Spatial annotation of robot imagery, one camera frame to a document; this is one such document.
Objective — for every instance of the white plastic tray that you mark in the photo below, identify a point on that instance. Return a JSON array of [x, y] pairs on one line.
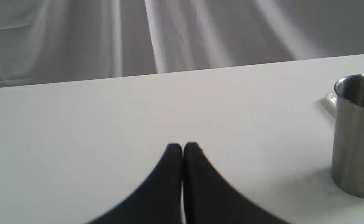
[[330, 103]]

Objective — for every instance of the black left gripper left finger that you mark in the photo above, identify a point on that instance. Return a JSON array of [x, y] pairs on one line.
[[157, 200]]

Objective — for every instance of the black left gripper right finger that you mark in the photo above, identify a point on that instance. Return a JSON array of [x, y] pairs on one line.
[[209, 199]]

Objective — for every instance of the stainless steel cup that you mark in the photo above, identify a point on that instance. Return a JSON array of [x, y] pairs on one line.
[[347, 168]]

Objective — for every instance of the grey fabric backdrop curtain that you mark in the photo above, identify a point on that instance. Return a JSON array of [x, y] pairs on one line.
[[49, 41]]

